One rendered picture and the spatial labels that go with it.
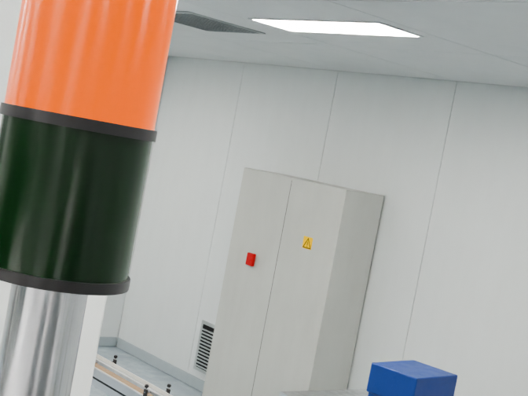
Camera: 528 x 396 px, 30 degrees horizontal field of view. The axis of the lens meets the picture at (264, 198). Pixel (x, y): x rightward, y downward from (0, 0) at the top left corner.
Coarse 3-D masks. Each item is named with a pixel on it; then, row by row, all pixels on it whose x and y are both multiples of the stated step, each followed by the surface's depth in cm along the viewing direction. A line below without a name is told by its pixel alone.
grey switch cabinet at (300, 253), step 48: (240, 192) 800; (288, 192) 756; (336, 192) 716; (240, 240) 793; (288, 240) 750; (336, 240) 711; (240, 288) 787; (288, 288) 744; (336, 288) 718; (240, 336) 781; (288, 336) 739; (336, 336) 726; (240, 384) 774; (288, 384) 733; (336, 384) 735
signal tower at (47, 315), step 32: (96, 128) 30; (128, 128) 30; (32, 288) 31; (64, 288) 30; (96, 288) 31; (128, 288) 33; (32, 320) 31; (64, 320) 32; (0, 352) 32; (32, 352) 31; (64, 352) 32; (0, 384) 32; (32, 384) 31; (64, 384) 32
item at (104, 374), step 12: (96, 360) 525; (108, 360) 529; (96, 372) 519; (108, 372) 518; (120, 372) 507; (96, 384) 518; (108, 384) 509; (120, 384) 501; (132, 384) 504; (168, 384) 490
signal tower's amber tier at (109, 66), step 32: (32, 0) 30; (64, 0) 30; (96, 0) 30; (128, 0) 30; (160, 0) 31; (32, 32) 30; (64, 32) 30; (96, 32) 30; (128, 32) 30; (160, 32) 31; (32, 64) 30; (64, 64) 30; (96, 64) 30; (128, 64) 30; (160, 64) 31; (32, 96) 30; (64, 96) 30; (96, 96) 30; (128, 96) 30
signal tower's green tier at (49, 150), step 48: (0, 144) 31; (48, 144) 30; (96, 144) 30; (144, 144) 31; (0, 192) 31; (48, 192) 30; (96, 192) 30; (0, 240) 30; (48, 240) 30; (96, 240) 30
